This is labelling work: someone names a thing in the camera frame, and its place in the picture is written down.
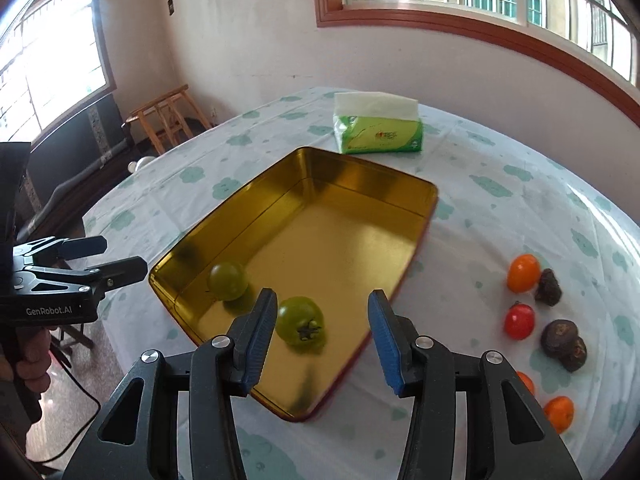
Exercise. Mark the green tomato with stem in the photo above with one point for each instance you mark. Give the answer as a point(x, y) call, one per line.
point(297, 317)

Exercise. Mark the white round object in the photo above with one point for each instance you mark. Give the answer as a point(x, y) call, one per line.
point(141, 163)

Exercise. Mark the green tissue pack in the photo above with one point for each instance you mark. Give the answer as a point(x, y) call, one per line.
point(380, 135)

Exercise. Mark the oval orange tomato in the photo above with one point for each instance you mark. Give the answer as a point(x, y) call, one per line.
point(527, 384)
point(523, 272)
point(559, 414)

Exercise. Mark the bright balcony door window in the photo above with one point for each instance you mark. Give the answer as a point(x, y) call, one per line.
point(50, 60)

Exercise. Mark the small round green tomato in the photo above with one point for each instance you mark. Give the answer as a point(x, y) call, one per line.
point(227, 281)

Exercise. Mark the wooden stool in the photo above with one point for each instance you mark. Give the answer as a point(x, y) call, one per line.
point(160, 105)

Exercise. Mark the dark low cabinet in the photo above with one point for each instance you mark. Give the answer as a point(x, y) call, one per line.
point(65, 150)

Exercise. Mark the wooden frame window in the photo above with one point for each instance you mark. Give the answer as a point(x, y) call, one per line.
point(450, 25)

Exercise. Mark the cloud print tablecloth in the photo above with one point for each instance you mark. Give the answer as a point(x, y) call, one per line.
point(475, 240)

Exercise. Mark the person's left hand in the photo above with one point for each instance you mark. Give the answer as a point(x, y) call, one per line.
point(39, 360)

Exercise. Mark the gold metal tin box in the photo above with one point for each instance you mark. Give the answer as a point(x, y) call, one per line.
point(325, 220)

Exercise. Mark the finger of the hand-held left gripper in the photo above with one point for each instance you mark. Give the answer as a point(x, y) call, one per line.
point(120, 267)
point(85, 246)

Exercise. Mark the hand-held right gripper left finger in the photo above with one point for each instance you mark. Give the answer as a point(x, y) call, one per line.
point(260, 345)

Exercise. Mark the red cherry tomato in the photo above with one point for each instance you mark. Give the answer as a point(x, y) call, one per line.
point(519, 321)

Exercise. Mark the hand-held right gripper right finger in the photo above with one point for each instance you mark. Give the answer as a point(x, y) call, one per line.
point(385, 350)

